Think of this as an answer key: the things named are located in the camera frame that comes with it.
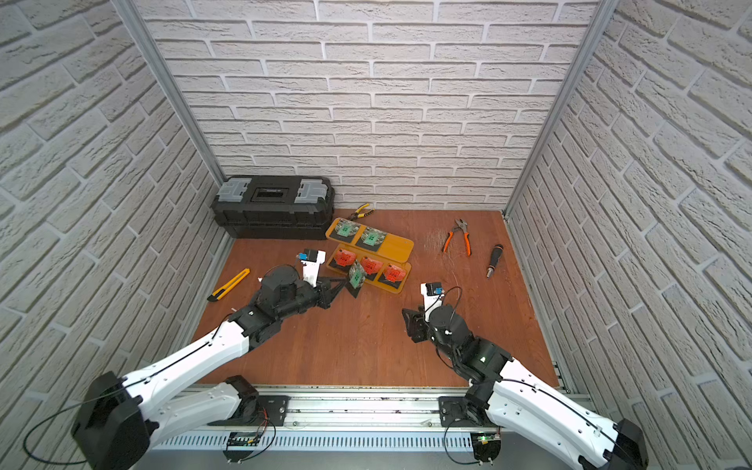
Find green tea bag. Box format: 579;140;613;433
346;260;366;299
331;219;362;244
356;227;388;253

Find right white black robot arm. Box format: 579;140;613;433
401;305;649;469

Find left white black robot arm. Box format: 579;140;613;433
70;264;349;469

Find yellow two-tier wooden shelf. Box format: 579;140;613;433
325;217;414;294

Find black plastic toolbox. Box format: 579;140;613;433
211;175;335;240

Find yellow utility knife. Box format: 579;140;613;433
207;268;250;303

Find right green circuit board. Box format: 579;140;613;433
471;432;501;452

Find green circuit board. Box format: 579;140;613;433
471;432;501;452
226;432;264;452

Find left green circuit board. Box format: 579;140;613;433
226;432;264;452

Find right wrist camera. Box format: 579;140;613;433
420;282;445;322

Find yellow handled pliers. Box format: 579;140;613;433
348;203;374;221

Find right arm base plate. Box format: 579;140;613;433
438;396;494;428

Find black orange screwdriver handle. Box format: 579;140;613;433
486;244;504;278

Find orange handled pliers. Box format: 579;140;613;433
441;218;474;258

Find aluminium front rail frame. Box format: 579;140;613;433
136;383;464;440

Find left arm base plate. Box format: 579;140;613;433
232;395;290;426

